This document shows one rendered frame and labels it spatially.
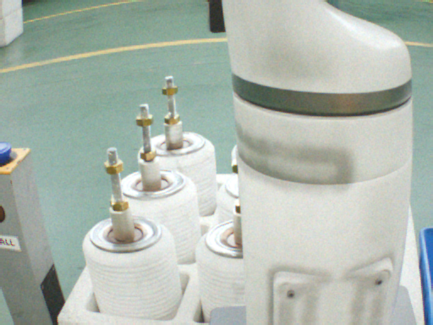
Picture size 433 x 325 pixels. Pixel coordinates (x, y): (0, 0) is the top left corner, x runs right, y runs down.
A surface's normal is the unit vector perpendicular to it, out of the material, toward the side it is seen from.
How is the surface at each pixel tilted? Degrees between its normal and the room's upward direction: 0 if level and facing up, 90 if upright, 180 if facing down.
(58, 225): 0
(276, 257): 90
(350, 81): 94
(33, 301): 90
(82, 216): 0
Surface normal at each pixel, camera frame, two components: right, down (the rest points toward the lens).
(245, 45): -0.92, 0.21
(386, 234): 0.48, 0.29
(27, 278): -0.16, 0.39
